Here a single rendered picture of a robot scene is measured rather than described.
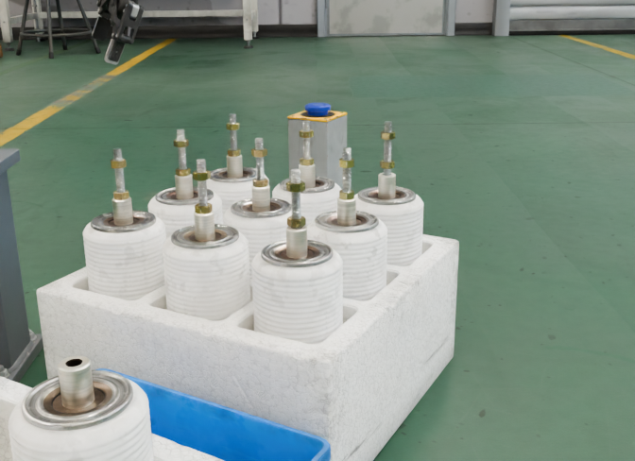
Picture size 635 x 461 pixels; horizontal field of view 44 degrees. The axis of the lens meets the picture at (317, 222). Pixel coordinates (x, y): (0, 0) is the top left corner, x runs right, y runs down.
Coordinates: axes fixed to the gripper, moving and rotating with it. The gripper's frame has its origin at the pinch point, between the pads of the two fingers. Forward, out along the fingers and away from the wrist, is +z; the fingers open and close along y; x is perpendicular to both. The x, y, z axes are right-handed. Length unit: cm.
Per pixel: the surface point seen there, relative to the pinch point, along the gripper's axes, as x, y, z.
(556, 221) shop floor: 99, 17, 3
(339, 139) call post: 31.4, 24.2, -4.6
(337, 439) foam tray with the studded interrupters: 10, 75, 7
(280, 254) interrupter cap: 4, 60, -4
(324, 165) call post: 28.8, 27.3, -1.0
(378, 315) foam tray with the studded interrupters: 15, 66, -2
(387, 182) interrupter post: 24, 47, -10
